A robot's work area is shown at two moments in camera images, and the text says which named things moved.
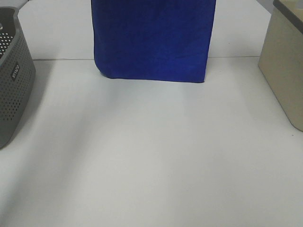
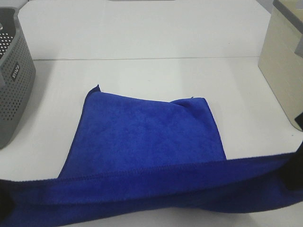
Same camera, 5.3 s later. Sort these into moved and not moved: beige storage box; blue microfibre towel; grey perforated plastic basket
Moved: blue microfibre towel
Not moved: beige storage box; grey perforated plastic basket
